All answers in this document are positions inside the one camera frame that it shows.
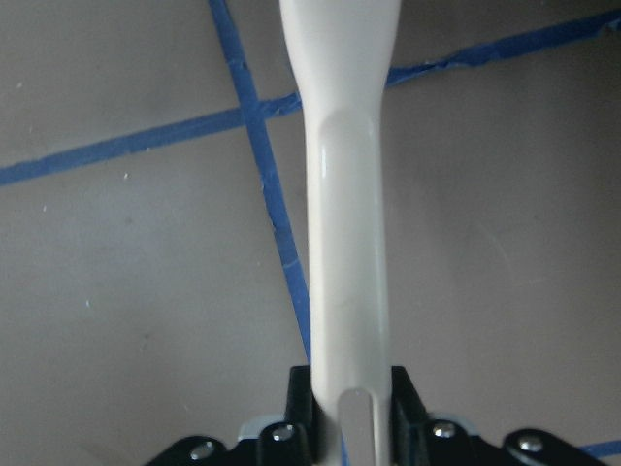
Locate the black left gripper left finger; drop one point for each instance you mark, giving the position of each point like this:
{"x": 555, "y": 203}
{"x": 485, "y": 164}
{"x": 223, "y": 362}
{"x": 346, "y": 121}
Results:
{"x": 302, "y": 408}

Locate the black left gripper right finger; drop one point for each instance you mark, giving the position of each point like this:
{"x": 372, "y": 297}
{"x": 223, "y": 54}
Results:
{"x": 408, "y": 417}

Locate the beige hand brush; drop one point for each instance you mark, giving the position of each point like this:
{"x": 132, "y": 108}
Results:
{"x": 340, "y": 53}

